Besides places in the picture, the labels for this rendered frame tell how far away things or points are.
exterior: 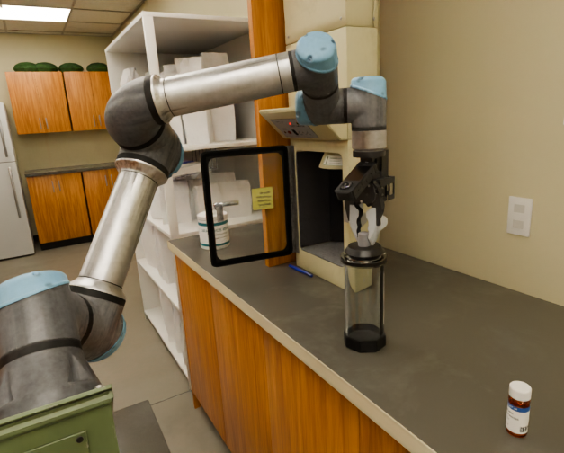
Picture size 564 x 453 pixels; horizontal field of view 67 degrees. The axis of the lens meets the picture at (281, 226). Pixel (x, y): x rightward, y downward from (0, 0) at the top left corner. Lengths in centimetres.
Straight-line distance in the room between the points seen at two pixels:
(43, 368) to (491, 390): 80
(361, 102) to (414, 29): 79
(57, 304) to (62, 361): 10
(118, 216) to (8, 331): 30
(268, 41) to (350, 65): 39
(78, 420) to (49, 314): 17
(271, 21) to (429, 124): 65
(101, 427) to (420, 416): 55
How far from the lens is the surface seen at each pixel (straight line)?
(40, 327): 76
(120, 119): 91
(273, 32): 158
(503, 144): 146
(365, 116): 94
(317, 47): 83
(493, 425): 91
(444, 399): 95
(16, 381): 74
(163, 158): 97
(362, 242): 99
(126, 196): 94
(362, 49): 130
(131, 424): 94
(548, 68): 140
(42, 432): 71
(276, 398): 141
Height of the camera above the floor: 149
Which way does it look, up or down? 15 degrees down
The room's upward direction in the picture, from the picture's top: 3 degrees counter-clockwise
